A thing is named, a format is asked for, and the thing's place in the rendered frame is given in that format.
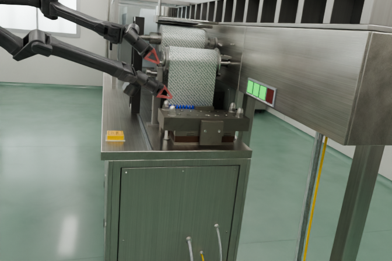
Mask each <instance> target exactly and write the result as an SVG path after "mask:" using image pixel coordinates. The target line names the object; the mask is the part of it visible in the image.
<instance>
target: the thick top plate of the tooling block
mask: <svg viewBox="0 0 392 261"><path fill-rule="evenodd" d="M175 111H176V116H174V117H171V116H168V111H164V110H162V108H159V109H158V118H157V120H158V121H159V123H160V125H161V127H162V129H163V131H200V127H201V120H205V121H223V122H224V123H223V131H249V124H250V118H248V117H246V116H245V115H243V118H238V117H236V113H237V110H235V111H236V112H229V111H228V110H213V111H206V110H195V109H183V108H176V109H175Z"/></svg>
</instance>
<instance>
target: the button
mask: <svg viewBox="0 0 392 261"><path fill-rule="evenodd" d="M107 140H124V134H123V131H119V130H108V131H107Z"/></svg>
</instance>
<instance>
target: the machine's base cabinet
mask: <svg viewBox="0 0 392 261"><path fill-rule="evenodd" d="M250 163H251V159H250V158H219V159H179V160H104V220H103V227H104V261H190V254H189V249H188V243H186V238H187V237H191V239H192V243H191V245H192V252H193V258H194V261H202V257H201V256H200V254H199V252H200V251H203V252H204V256H203V257H204V261H220V253H219V240H218V234H217V230H216V229H215V227H214V225H215V224H218V225H219V233H220V240H221V245H222V261H236V258H237V251H238V246H239V238H240V231H241V226H242V218H243V211H244V203H245V198H246V191H247V183H248V178H249V171H250Z"/></svg>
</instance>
